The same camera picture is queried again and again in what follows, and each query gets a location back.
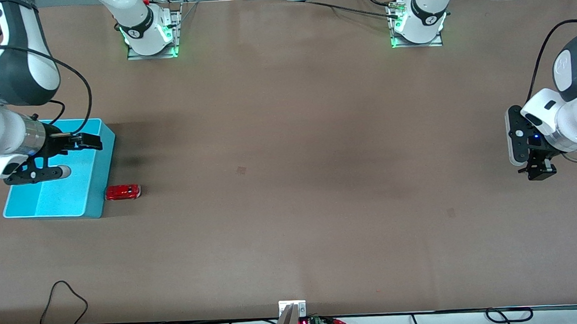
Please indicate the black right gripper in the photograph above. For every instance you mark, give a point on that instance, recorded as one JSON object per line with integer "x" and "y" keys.
{"x": 58, "y": 144}

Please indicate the blue plastic storage box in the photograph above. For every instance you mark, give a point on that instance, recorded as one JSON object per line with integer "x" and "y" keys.
{"x": 65, "y": 195}

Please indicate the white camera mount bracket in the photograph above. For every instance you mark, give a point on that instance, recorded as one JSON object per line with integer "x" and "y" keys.
{"x": 283, "y": 306}

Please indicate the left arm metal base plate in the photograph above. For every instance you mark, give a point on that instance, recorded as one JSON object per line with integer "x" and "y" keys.
{"x": 436, "y": 41}

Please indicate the red beetle toy car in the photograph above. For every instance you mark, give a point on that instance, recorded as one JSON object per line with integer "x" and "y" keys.
{"x": 122, "y": 192}

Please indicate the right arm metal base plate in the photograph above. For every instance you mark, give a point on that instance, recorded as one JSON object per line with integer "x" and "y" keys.
{"x": 176, "y": 33}

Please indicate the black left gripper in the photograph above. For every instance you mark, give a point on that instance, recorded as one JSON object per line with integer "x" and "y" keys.
{"x": 541, "y": 154}

